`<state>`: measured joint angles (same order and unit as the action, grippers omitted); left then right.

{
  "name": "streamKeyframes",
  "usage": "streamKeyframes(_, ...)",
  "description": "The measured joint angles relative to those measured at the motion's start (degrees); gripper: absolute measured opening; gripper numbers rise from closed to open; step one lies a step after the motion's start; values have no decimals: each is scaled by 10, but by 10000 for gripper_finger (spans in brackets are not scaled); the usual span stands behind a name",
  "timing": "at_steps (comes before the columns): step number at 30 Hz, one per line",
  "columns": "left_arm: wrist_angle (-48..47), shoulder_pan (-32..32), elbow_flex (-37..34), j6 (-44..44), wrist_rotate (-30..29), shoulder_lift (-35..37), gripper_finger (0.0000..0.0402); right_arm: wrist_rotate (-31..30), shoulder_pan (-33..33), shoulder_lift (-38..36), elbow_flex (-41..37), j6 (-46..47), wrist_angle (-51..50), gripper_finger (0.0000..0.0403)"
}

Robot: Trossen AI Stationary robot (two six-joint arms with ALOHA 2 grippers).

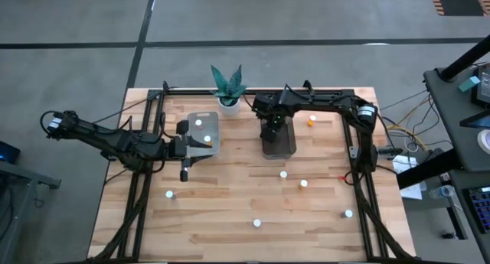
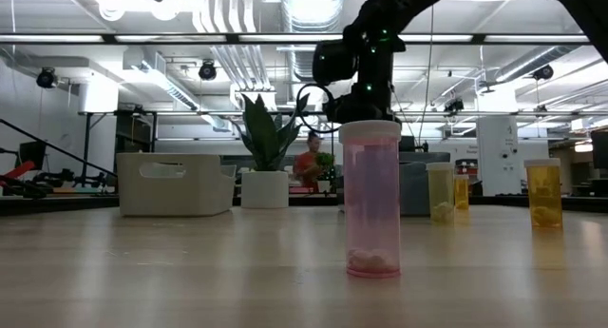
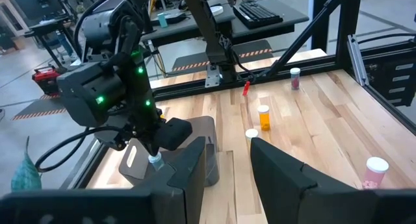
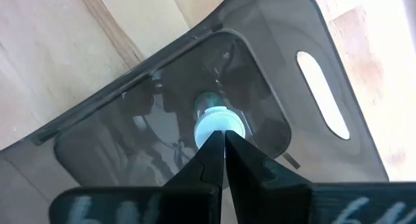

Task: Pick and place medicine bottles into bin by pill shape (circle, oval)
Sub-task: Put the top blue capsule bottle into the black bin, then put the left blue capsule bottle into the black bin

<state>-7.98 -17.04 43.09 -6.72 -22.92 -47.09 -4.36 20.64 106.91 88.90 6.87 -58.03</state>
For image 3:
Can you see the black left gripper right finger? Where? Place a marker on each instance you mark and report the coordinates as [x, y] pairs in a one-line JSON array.
[[292, 198]]

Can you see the black drawer unit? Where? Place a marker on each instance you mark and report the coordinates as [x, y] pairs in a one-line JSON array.
[[396, 78]]

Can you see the large amber pill bottle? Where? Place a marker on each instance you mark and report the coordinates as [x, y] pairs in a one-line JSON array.
[[264, 120]]

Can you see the black aluminium rig frame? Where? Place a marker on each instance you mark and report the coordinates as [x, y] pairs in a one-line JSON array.
[[347, 29]]

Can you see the teal box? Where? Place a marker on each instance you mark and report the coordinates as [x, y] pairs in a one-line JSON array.
[[162, 20]]

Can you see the red and black tool case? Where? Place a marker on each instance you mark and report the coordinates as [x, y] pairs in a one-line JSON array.
[[47, 79]]

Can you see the grey desk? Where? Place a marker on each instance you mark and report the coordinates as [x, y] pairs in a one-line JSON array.
[[260, 32]]

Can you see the tall pink pill bottle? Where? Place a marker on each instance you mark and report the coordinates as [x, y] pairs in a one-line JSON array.
[[373, 178]]

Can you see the silver aluminium bar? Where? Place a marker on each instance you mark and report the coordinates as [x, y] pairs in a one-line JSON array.
[[357, 60]]

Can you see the black desk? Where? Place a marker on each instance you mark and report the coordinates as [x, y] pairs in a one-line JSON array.
[[48, 26]]

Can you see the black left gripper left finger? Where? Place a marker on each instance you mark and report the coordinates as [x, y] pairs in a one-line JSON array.
[[97, 207]]

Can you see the black desk monitor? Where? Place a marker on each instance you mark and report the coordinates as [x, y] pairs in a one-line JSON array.
[[35, 3]]

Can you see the black keyboard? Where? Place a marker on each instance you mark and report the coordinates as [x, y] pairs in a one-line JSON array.
[[256, 14]]

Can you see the grey plastic bin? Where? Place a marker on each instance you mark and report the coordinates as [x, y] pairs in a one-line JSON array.
[[211, 159]]

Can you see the white tape roll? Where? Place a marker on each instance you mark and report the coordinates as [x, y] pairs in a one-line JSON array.
[[216, 10]]

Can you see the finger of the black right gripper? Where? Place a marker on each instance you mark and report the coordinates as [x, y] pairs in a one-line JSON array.
[[153, 149]]

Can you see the pale yellow pill bottle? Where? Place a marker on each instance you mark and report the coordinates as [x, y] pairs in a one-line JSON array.
[[251, 133]]

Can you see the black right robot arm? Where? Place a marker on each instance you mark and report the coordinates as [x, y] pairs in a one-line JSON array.
[[97, 94]]

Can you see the pale blue pill bottle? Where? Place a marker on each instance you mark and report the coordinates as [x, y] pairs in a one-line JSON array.
[[157, 162]]

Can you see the dark pink pill bottle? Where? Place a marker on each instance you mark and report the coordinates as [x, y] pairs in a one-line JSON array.
[[295, 82]]

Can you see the black hazard-striped floor mat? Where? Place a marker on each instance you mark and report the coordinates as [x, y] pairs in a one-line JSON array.
[[35, 107], [195, 60]]

